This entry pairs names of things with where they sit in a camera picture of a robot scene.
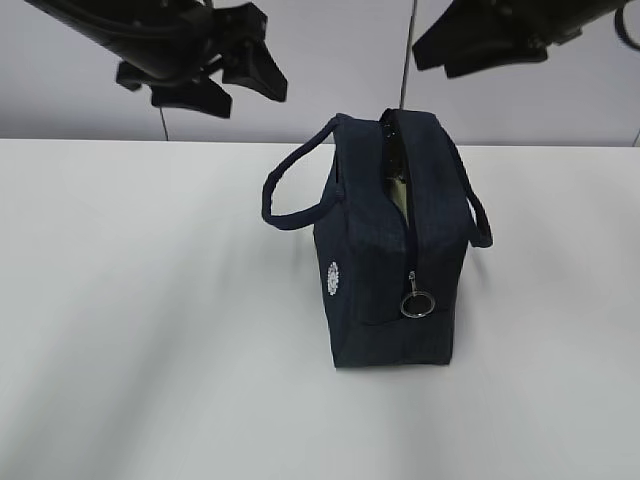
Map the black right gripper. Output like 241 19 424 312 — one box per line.
412 0 630 78

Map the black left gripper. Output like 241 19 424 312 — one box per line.
116 3 288 119

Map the green lidded glass lunch box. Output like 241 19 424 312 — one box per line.
386 175 409 224

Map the navy blue fabric lunch bag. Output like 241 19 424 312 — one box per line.
261 109 493 368

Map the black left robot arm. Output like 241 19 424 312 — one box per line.
32 1 288 119

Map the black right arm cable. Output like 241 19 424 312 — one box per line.
613 4 640 50

